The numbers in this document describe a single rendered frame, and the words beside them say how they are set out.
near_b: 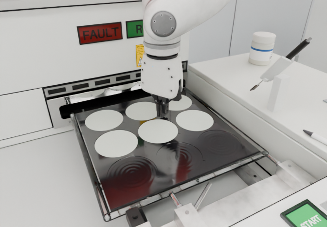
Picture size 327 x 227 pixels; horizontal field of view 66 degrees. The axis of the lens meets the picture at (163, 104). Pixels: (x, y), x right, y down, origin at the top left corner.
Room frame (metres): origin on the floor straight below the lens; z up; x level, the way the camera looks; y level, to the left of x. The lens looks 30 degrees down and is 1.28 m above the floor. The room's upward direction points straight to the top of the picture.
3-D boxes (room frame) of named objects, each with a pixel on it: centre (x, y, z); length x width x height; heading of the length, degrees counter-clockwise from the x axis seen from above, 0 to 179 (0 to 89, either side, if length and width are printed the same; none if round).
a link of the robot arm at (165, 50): (0.58, 0.00, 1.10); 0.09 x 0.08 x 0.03; 58
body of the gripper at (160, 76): (0.58, 0.00, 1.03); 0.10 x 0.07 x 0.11; 58
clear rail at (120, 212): (0.35, -0.07, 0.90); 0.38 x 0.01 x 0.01; 116
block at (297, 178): (0.36, -0.27, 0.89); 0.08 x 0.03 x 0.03; 26
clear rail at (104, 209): (0.43, 0.17, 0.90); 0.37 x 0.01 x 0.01; 26
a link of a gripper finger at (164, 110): (0.57, -0.01, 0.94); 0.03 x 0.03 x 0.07; 58
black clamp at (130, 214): (0.27, 0.05, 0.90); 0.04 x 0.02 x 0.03; 26
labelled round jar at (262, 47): (0.82, -0.33, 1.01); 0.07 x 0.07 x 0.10
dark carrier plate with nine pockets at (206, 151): (0.51, 0.01, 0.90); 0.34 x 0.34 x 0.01; 26
